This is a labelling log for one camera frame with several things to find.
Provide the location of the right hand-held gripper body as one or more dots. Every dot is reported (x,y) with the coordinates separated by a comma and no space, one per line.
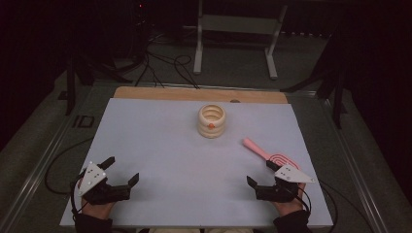
(278,191)

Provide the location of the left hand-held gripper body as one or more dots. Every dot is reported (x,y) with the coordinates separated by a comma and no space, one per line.
(103,192)

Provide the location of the pink hairbrush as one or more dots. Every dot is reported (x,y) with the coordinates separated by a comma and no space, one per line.
(256,148)

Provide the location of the person's left hand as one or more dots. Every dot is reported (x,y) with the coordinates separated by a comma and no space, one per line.
(97,210)

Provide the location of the person's right hand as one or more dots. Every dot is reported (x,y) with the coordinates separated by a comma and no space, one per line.
(290,207)

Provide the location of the white table mat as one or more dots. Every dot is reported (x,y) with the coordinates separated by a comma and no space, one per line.
(181,168)

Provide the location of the cream ribbed cup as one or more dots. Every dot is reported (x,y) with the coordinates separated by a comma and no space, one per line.
(211,124)

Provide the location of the black stand legs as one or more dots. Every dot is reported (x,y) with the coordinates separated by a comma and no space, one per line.
(71,87)
(336,97)

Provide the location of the white metal stand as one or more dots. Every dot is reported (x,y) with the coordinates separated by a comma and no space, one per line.
(239,24)

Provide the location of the small black floor frame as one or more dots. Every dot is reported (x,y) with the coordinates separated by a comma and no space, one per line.
(84,121)

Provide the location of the metal frame rail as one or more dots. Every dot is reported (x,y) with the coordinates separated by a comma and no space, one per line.
(42,165)
(353,165)

